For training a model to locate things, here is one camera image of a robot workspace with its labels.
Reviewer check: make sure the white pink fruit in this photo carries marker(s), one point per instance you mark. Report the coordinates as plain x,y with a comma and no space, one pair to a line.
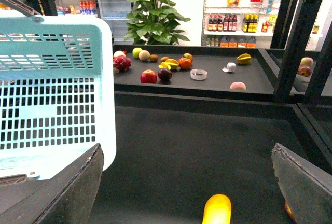
119,53

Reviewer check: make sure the glass door refrigerator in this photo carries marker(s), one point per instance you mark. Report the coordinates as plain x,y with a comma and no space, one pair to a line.
114,13

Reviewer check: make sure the light blue plastic basket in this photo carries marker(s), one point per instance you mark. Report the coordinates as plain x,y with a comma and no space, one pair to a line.
57,92

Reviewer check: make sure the orange persimmon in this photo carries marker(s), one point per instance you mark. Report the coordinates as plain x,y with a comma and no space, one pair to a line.
185,63

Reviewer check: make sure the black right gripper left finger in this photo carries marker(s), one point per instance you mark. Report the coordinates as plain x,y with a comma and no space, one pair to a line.
68,197

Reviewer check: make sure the orange yellow fruit behind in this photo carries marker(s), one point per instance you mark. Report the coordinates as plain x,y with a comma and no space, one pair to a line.
188,56

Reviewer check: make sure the black metal frame post right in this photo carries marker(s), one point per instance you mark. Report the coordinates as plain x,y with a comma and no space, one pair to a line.
292,31

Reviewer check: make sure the green apple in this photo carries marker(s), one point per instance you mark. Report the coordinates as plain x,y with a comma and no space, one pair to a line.
136,51

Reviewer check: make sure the red dragon fruit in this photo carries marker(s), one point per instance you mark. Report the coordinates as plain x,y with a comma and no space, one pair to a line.
121,63

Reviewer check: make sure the pale peach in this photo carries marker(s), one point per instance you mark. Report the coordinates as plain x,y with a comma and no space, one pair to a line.
238,86

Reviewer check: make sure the small brown kiwi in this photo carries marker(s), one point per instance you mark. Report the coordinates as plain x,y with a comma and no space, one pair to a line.
163,59

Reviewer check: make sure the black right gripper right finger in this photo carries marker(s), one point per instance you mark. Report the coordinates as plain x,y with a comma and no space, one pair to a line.
305,187

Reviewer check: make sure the green potted plant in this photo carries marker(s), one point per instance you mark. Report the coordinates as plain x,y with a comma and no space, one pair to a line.
155,22

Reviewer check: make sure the black fruit display tray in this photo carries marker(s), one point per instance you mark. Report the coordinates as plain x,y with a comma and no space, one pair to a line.
205,78

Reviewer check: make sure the yellow green star fruit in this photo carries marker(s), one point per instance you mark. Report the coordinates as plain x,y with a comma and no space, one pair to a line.
244,59

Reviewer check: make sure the pale green fruit right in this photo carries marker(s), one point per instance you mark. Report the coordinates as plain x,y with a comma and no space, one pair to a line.
306,61

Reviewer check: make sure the yellow mango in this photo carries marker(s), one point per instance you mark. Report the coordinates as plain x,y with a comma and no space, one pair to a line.
217,210

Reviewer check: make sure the dark purple plum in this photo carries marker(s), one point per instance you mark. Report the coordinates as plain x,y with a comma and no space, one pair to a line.
164,74

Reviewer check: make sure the pale round fruit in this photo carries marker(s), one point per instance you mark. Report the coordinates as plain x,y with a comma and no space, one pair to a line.
144,55

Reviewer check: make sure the white bottle shelf right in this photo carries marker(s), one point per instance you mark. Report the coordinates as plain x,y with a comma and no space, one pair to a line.
239,23

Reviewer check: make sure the red apple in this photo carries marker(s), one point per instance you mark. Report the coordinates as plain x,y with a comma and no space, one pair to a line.
148,76

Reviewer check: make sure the white tape roll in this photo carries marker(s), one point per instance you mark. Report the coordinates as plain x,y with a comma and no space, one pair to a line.
229,68

